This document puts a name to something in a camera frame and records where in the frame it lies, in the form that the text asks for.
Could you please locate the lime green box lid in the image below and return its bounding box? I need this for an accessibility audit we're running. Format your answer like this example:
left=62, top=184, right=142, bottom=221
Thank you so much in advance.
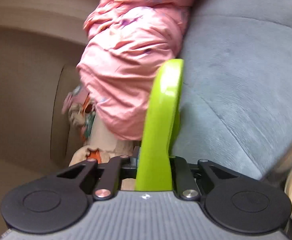
left=135, top=59, right=184, bottom=191

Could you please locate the orange beige checked cloth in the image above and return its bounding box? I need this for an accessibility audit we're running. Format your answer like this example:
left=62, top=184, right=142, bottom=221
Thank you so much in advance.
left=62, top=85, right=134, bottom=166

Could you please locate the pink quilted jacket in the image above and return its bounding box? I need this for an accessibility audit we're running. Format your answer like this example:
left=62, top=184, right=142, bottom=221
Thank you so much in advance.
left=77, top=0, right=195, bottom=140

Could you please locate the grey-blue plush blanket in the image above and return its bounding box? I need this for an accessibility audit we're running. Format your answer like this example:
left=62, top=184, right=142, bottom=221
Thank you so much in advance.
left=172, top=0, right=292, bottom=179

